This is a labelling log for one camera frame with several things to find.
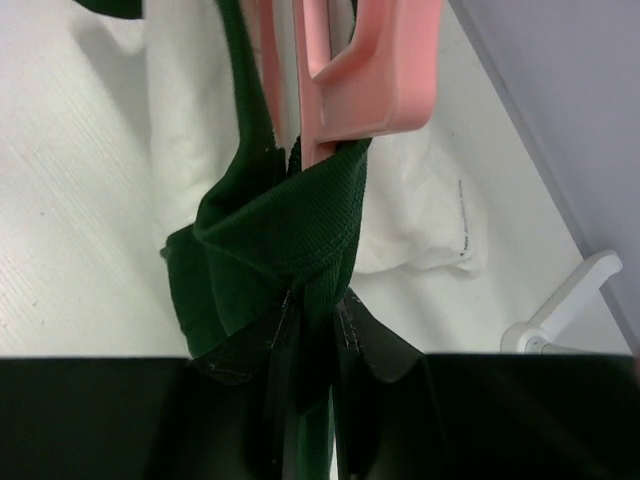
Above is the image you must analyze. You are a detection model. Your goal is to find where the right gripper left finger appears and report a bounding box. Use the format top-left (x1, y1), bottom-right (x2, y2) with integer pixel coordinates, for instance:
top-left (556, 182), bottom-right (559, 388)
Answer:
top-left (1, 300), bottom-right (300, 479)

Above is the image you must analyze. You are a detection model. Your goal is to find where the pink plastic hanger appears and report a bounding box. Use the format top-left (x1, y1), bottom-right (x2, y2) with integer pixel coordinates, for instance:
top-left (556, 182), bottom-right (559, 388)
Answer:
top-left (239, 0), bottom-right (444, 174)

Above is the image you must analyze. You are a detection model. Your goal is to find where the white metal clothes rack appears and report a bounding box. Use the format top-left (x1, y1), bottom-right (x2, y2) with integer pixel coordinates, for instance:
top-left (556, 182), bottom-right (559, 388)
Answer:
top-left (500, 250), bottom-right (631, 356)

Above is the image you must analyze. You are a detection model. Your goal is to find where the white green raglan t shirt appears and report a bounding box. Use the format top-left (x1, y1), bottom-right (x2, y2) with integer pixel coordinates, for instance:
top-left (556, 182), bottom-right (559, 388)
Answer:
top-left (74, 0), bottom-right (489, 480)

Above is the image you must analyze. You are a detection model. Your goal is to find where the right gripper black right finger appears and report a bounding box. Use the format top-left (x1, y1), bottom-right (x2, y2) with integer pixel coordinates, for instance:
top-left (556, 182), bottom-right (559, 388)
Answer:
top-left (333, 294), bottom-right (639, 479)

